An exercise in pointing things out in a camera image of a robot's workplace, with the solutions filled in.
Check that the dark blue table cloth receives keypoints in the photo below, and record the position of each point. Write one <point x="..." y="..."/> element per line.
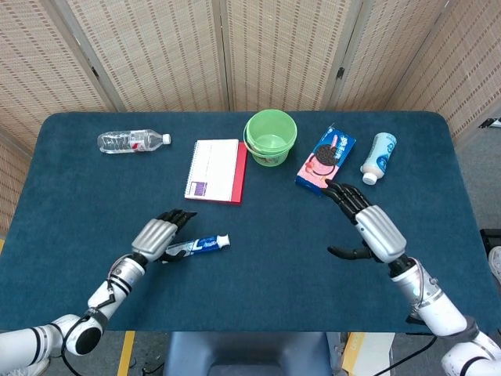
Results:
<point x="274" y="243"/>

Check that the woven bamboo folding screen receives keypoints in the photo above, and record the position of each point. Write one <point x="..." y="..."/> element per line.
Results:
<point x="156" y="51"/>

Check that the white shoe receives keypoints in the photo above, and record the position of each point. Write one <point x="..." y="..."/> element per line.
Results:
<point x="496" y="262"/>

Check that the white red spiral notebook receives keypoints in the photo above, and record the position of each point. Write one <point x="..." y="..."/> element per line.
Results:
<point x="213" y="168"/>

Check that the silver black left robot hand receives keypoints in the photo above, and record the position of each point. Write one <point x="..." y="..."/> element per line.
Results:
<point x="154" y="237"/>

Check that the clear plastic water bottle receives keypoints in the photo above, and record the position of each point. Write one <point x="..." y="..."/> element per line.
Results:
<point x="117" y="142"/>

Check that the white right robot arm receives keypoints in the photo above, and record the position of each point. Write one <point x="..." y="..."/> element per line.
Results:
<point x="438" y="309"/>

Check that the blue white toothpaste tube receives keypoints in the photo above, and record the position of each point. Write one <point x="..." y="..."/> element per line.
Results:
<point x="207" y="243"/>

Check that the blue pink cookie box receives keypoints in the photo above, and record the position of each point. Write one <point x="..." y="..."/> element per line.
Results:
<point x="325" y="164"/>

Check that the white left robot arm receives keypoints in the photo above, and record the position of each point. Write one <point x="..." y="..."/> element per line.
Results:
<point x="117" y="280"/>

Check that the white milk drink bottle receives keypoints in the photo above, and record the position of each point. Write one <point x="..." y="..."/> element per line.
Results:
<point x="381" y="154"/>

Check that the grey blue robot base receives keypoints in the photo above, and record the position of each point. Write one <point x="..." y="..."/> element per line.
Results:
<point x="246" y="352"/>

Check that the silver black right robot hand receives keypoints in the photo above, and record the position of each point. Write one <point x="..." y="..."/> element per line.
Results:
<point x="381" y="233"/>

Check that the green plastic bucket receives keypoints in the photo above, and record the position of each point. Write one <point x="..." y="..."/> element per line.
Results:
<point x="270" y="156"/>

